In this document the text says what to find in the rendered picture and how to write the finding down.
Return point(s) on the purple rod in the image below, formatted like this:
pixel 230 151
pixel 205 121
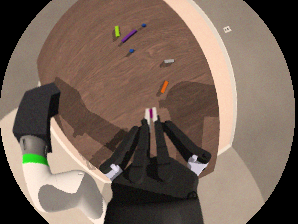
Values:
pixel 129 35

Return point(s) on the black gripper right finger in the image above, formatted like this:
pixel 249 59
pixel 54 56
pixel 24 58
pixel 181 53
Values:
pixel 196 157

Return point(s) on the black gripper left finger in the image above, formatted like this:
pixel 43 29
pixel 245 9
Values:
pixel 118 161

